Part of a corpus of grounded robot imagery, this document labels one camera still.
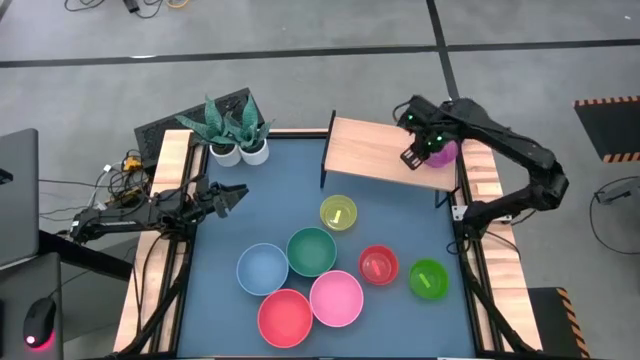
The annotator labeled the grey floor device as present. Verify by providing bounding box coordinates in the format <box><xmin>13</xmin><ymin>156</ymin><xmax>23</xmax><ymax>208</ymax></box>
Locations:
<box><xmin>594</xmin><ymin>177</ymin><xmax>640</xmax><ymax>206</ymax></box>

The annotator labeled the snake plant in white pot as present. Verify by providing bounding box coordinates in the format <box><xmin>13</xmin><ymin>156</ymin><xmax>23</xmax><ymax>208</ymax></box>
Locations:
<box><xmin>224</xmin><ymin>93</ymin><xmax>275</xmax><ymax>167</ymax></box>
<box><xmin>174</xmin><ymin>94</ymin><xmax>243</xmax><ymax>168</ymax></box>

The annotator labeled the small yellow translucent bowl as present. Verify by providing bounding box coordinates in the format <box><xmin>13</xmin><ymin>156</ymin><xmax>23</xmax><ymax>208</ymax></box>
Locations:
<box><xmin>319</xmin><ymin>194</ymin><xmax>359</xmax><ymax>232</ymax></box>

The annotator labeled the black table frame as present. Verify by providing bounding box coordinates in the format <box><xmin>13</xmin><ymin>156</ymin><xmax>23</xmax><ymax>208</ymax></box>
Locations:
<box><xmin>107</xmin><ymin>127</ymin><xmax>540</xmax><ymax>360</ymax></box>

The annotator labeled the small purple translucent bowl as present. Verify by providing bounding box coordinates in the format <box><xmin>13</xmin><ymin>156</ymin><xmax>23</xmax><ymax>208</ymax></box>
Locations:
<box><xmin>423</xmin><ymin>139</ymin><xmax>460</xmax><ymax>170</ymax></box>

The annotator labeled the black floor cable loop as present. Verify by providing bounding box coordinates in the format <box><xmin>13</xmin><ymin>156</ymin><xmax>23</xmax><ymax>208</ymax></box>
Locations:
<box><xmin>588</xmin><ymin>174</ymin><xmax>640</xmax><ymax>257</ymax></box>

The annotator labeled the large red bowl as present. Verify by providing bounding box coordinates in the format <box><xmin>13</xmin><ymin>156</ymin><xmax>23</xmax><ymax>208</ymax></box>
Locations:
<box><xmin>257</xmin><ymin>288</ymin><xmax>315</xmax><ymax>350</ymax></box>

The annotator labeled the large green bowl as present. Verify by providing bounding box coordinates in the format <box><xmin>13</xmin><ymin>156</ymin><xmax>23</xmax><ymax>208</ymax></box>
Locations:
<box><xmin>286</xmin><ymin>226</ymin><xmax>338</xmax><ymax>278</ymax></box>

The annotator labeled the large pink bowl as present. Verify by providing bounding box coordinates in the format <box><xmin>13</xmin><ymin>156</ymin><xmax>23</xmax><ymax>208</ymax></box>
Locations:
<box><xmin>309</xmin><ymin>269</ymin><xmax>365</xmax><ymax>329</ymax></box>

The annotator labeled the blue table mat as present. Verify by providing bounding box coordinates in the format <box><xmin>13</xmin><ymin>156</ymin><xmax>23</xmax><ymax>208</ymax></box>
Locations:
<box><xmin>177</xmin><ymin>137</ymin><xmax>476</xmax><ymax>359</ymax></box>

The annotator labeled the black computer mouse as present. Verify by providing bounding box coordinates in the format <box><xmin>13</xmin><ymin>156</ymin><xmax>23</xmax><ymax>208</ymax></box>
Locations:
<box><xmin>22</xmin><ymin>296</ymin><xmax>57</xmax><ymax>350</ymax></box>

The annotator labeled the wooden shelf with black frame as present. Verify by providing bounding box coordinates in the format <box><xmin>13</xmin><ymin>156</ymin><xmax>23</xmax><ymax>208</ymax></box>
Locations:
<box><xmin>319</xmin><ymin>109</ymin><xmax>462</xmax><ymax>209</ymax></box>

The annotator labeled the white cable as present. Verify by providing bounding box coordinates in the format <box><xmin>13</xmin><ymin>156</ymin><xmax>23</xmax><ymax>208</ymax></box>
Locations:
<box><xmin>85</xmin><ymin>162</ymin><xmax>126</xmax><ymax>210</ymax></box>

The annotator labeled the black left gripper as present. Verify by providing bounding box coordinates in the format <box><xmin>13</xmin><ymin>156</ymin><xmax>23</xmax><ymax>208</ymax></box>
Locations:
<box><xmin>192</xmin><ymin>177</ymin><xmax>250</xmax><ymax>220</ymax></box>

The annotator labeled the small green translucent bowl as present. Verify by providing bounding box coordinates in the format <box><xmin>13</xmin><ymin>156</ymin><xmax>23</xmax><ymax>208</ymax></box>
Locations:
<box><xmin>408</xmin><ymin>258</ymin><xmax>451</xmax><ymax>301</ymax></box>

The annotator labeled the black mat with hazard stripes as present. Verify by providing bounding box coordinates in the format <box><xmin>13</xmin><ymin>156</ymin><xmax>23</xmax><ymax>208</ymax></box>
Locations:
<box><xmin>527</xmin><ymin>287</ymin><xmax>592</xmax><ymax>360</ymax></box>
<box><xmin>573</xmin><ymin>95</ymin><xmax>640</xmax><ymax>164</ymax></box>

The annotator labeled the large blue bowl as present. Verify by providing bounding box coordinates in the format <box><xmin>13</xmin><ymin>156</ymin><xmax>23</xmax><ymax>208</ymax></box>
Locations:
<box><xmin>235</xmin><ymin>242</ymin><xmax>290</xmax><ymax>297</ymax></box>

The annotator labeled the grey laptop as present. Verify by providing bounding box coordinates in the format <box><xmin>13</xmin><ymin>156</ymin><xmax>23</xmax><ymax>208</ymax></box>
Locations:
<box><xmin>0</xmin><ymin>128</ymin><xmax>40</xmax><ymax>269</ymax></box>

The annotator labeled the black cable bundle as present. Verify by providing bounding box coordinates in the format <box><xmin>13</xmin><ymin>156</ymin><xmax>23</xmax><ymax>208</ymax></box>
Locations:
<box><xmin>38</xmin><ymin>149</ymin><xmax>154</xmax><ymax>226</ymax></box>

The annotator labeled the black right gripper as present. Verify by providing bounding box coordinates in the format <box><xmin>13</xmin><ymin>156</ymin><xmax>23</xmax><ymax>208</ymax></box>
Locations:
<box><xmin>397</xmin><ymin>95</ymin><xmax>454</xmax><ymax>172</ymax></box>

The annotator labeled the small red translucent bowl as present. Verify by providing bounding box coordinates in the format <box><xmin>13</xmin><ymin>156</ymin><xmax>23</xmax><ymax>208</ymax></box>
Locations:
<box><xmin>357</xmin><ymin>244</ymin><xmax>400</xmax><ymax>286</ymax></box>

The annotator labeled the grey desk surface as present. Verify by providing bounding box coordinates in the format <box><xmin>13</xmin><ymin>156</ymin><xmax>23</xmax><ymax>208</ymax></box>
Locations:
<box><xmin>0</xmin><ymin>252</ymin><xmax>64</xmax><ymax>360</ymax></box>

